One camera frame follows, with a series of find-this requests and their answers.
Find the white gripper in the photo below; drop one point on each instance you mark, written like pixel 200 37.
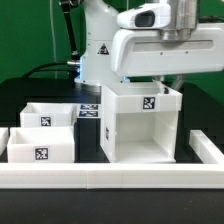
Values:
pixel 143 53

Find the white drawer cabinet frame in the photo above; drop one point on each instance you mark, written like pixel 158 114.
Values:
pixel 139 122

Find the white drawer box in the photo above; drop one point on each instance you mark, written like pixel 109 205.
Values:
pixel 48 115
pixel 41 145

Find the white front drawer box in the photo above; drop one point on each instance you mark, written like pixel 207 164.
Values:
pixel 41 145

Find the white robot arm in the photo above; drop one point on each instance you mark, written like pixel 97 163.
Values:
pixel 101 27

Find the white tag plate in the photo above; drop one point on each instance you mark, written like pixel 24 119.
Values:
pixel 88 111

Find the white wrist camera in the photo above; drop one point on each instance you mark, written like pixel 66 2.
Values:
pixel 147 16

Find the white fence wall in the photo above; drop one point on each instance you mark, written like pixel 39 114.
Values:
pixel 101 175

